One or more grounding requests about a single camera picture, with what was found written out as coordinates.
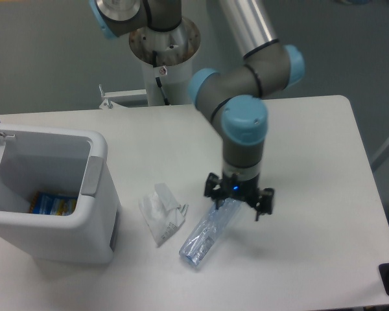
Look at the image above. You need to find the white plastic wrapper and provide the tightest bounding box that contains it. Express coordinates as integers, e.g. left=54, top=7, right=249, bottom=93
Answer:
left=139, top=183, right=189, bottom=247

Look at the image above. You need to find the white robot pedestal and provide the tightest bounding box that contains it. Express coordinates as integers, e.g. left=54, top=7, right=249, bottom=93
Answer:
left=129, top=17, right=201, bottom=106

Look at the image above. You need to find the blue yellow snack packet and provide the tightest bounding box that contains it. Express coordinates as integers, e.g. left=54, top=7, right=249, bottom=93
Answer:
left=29, top=192, right=78, bottom=216

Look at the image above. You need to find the black cable on pedestal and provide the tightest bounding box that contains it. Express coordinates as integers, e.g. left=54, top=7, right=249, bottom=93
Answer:
left=151, top=49, right=171, bottom=106

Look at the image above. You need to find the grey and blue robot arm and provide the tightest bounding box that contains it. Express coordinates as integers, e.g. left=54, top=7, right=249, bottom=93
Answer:
left=89, top=1, right=305, bottom=216

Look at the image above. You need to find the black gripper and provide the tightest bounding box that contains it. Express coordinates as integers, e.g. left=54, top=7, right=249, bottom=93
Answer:
left=204, top=172, right=275, bottom=222

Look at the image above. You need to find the clear crushed plastic bottle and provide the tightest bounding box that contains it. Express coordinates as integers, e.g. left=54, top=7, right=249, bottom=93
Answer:
left=179, top=198, right=242, bottom=268

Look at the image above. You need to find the white trash can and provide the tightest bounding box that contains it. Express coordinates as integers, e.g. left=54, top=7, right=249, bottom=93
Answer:
left=0, top=123, right=120, bottom=264

